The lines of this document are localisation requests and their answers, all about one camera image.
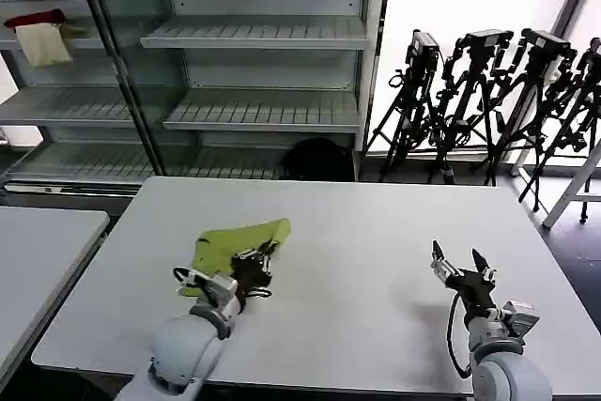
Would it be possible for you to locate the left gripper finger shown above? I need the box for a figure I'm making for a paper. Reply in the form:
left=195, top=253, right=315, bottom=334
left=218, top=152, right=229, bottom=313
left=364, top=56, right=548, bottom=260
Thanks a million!
left=233, top=244, right=270, bottom=265
left=258, top=240, right=280, bottom=278

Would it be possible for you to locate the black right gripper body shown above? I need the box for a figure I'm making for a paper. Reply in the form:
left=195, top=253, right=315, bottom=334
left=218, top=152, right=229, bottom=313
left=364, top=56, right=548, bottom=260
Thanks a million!
left=445, top=268, right=499, bottom=316

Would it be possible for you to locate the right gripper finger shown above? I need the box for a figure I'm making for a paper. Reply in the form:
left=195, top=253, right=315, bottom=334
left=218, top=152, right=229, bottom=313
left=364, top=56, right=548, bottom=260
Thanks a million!
left=470, top=248, right=499, bottom=285
left=430, top=239, right=459, bottom=285

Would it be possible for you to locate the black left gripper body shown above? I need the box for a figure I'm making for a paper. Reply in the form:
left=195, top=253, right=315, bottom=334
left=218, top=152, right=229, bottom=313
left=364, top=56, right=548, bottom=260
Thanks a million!
left=230, top=257, right=274, bottom=308

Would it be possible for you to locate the green t-shirt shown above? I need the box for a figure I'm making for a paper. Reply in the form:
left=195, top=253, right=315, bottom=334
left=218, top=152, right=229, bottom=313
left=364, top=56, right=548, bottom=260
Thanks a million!
left=180, top=217, right=294, bottom=300

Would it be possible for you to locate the black bag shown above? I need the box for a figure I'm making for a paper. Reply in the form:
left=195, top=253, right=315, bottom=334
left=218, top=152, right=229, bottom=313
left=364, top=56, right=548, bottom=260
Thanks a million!
left=280, top=137, right=355, bottom=182

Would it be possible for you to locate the grey metal shelf unit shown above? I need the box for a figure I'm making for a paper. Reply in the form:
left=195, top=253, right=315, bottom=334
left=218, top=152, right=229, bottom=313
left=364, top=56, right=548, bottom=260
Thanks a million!
left=139, top=0, right=392, bottom=182

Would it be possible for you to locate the grey shelf unit with cloths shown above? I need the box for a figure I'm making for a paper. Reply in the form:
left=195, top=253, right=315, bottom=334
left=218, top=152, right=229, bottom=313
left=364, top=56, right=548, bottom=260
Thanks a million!
left=0, top=0, right=161, bottom=195

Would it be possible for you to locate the beige cloth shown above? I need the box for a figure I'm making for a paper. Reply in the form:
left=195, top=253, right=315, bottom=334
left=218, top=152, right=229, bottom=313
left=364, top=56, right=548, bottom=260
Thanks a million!
left=15, top=23, right=74, bottom=68

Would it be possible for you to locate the red cloth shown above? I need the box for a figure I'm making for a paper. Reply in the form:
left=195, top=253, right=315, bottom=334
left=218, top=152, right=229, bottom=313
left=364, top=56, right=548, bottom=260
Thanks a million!
left=4, top=8, right=67, bottom=29

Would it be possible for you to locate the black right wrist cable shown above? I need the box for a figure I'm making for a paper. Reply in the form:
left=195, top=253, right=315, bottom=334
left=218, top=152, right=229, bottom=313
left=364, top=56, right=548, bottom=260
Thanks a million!
left=445, top=291, right=471, bottom=379

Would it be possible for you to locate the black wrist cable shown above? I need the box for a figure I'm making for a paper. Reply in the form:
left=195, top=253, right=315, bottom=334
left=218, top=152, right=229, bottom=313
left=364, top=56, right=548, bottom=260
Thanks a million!
left=173, top=267, right=213, bottom=297
left=445, top=291, right=471, bottom=379

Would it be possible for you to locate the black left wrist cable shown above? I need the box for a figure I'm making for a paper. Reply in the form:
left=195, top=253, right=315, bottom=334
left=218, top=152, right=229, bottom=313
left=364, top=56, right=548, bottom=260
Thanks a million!
left=173, top=267, right=213, bottom=297

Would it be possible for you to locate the white ladder frame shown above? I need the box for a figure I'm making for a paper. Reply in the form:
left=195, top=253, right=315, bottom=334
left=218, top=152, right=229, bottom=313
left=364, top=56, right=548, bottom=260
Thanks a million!
left=542, top=135, right=601, bottom=229

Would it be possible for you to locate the dark metal rack post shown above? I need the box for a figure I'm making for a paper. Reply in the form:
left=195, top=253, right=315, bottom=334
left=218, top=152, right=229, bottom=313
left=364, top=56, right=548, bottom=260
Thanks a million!
left=69, top=0, right=164, bottom=177

